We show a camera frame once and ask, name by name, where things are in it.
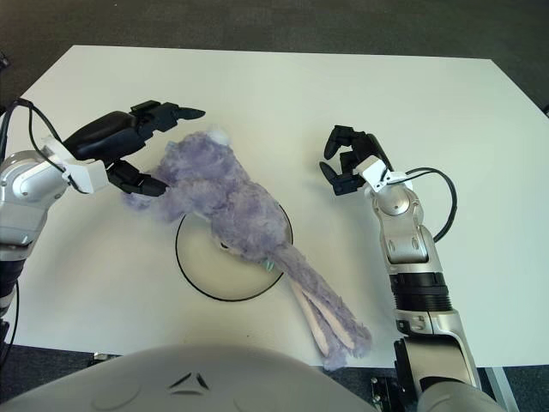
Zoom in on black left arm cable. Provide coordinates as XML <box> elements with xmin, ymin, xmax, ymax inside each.
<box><xmin>0</xmin><ymin>98</ymin><xmax>72</xmax><ymax>358</ymax></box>

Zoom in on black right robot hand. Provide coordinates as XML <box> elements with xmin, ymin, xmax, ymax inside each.
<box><xmin>318</xmin><ymin>124</ymin><xmax>394</xmax><ymax>197</ymax></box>

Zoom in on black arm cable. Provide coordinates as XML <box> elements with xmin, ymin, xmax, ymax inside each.
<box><xmin>405</xmin><ymin>167</ymin><xmax>458</xmax><ymax>242</ymax></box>
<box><xmin>0</xmin><ymin>98</ymin><xmax>72</xmax><ymax>358</ymax></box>

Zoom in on white plate black rim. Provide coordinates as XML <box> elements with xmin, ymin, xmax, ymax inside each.
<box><xmin>175</xmin><ymin>201</ymin><xmax>294</xmax><ymax>302</ymax></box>

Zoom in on purple plush bunny doll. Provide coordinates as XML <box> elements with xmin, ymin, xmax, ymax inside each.
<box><xmin>122</xmin><ymin>124</ymin><xmax>373</xmax><ymax>373</ymax></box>

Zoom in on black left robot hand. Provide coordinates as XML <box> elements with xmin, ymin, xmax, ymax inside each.
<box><xmin>63</xmin><ymin>100</ymin><xmax>207</xmax><ymax>198</ymax></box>

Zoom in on grey metal table leg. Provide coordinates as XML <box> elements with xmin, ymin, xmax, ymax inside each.
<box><xmin>484</xmin><ymin>367</ymin><xmax>521</xmax><ymax>409</ymax></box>

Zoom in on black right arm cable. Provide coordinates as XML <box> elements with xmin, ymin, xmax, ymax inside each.
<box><xmin>405</xmin><ymin>167</ymin><xmax>458</xmax><ymax>242</ymax></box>

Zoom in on grey robot torso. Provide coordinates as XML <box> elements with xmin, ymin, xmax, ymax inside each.
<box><xmin>0</xmin><ymin>342</ymin><xmax>378</xmax><ymax>412</ymax></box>

